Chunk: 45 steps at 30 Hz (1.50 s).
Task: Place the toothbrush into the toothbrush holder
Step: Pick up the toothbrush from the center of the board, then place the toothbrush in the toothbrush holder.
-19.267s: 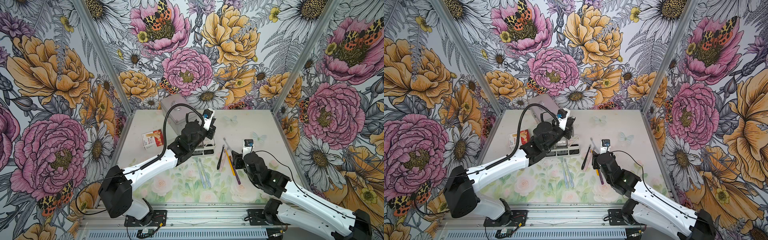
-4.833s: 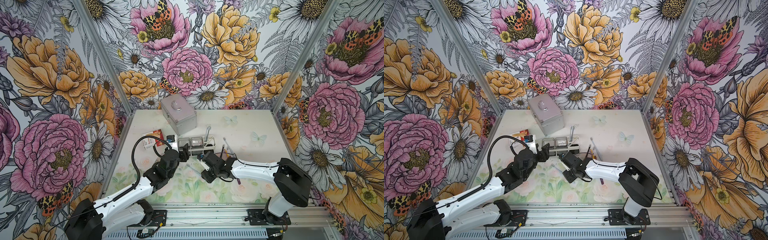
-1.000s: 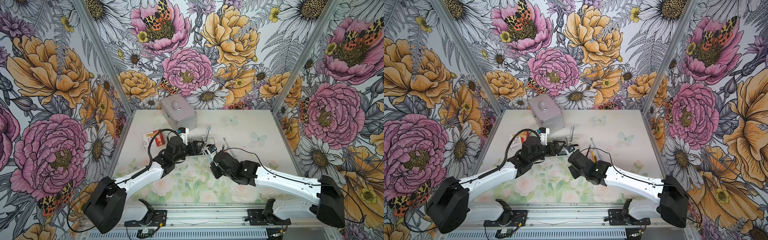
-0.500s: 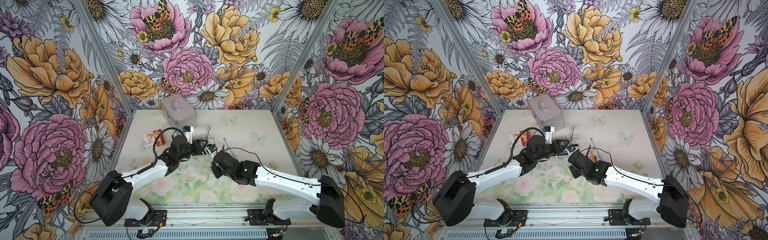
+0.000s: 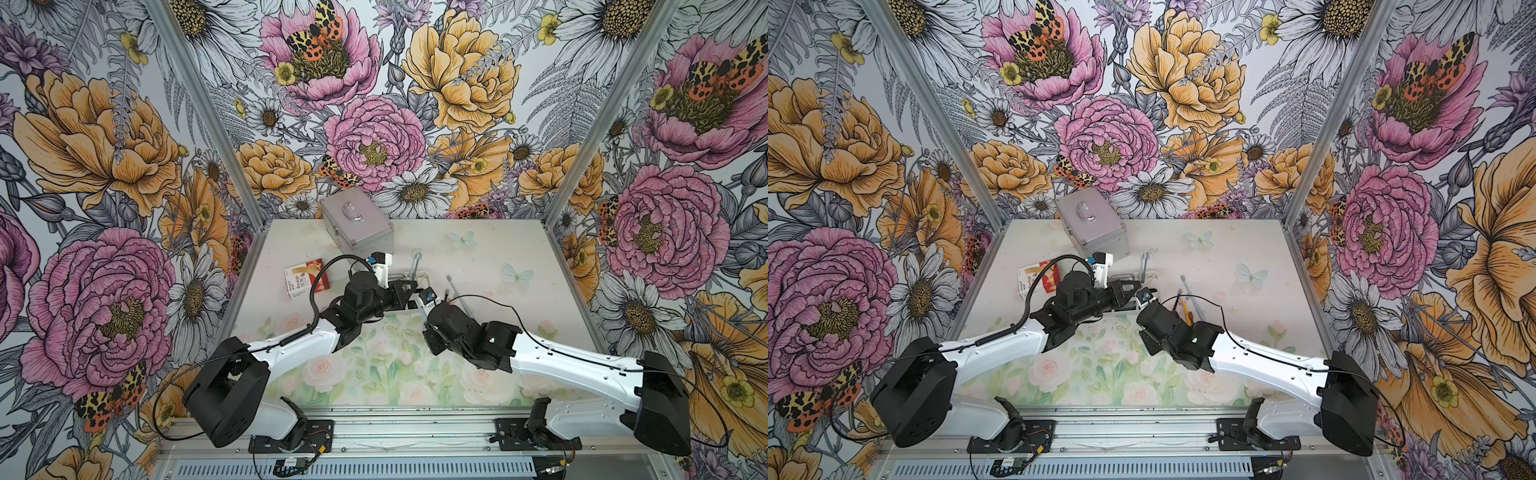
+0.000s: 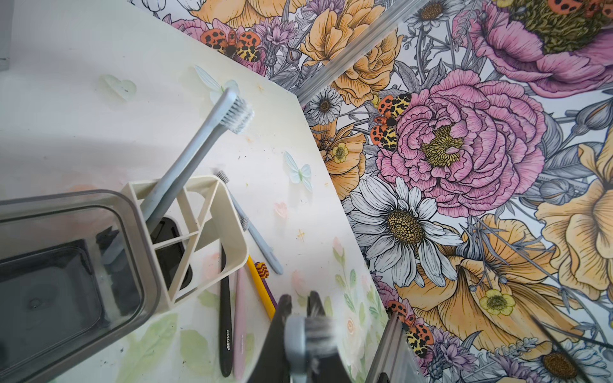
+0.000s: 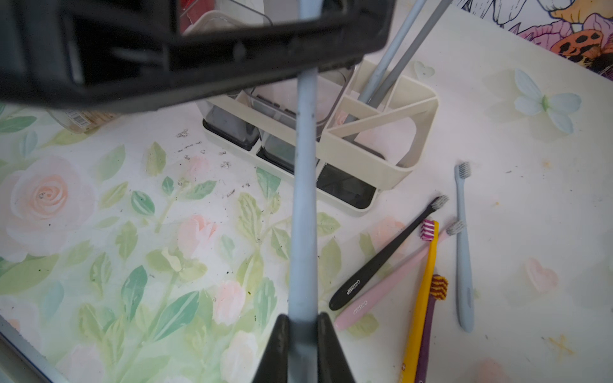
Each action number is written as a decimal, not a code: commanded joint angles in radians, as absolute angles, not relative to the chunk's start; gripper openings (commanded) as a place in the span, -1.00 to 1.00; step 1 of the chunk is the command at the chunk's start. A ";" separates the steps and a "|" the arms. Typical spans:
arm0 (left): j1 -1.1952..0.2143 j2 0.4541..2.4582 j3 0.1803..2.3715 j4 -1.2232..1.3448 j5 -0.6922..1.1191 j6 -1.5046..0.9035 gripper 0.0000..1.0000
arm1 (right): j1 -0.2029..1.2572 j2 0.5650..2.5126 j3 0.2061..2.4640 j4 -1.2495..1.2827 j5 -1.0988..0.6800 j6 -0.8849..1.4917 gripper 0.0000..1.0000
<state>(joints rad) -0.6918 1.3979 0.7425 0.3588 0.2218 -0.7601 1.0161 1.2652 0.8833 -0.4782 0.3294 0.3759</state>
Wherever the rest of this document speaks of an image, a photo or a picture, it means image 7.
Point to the clear cup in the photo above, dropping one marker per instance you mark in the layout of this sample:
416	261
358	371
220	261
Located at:
215	119
278	101

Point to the purple toothbrush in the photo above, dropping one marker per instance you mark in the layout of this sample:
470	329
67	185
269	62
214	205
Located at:
438	292

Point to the yellow toothbrush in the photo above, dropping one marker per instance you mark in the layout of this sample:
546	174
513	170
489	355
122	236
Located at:
429	233

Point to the pink toothbrush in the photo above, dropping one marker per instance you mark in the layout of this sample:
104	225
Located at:
364	303

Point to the light blue toothbrush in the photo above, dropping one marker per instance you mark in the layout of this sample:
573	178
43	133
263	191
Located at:
303	282
464	279
376	78

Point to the grey toothbrush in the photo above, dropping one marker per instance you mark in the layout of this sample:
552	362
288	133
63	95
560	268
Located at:
390	79

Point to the clear cup right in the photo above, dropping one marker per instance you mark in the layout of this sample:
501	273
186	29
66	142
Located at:
278	101

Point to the clear cup left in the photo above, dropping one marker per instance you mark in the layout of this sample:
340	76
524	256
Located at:
215	119

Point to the cream toothbrush holder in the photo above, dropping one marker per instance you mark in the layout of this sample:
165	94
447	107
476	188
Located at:
362	150

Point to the red white small box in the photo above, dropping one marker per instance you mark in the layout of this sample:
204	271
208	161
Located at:
78	121

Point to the black toothbrush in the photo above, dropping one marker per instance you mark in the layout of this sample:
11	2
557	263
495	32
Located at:
360	278

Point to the light blue toothbrush on table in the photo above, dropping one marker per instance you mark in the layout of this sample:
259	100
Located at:
464	279

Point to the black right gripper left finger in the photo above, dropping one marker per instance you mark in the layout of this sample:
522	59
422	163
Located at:
273	366

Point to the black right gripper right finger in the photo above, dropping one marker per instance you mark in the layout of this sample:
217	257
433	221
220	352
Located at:
332	364

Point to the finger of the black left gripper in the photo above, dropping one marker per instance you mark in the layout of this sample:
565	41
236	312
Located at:
129	56

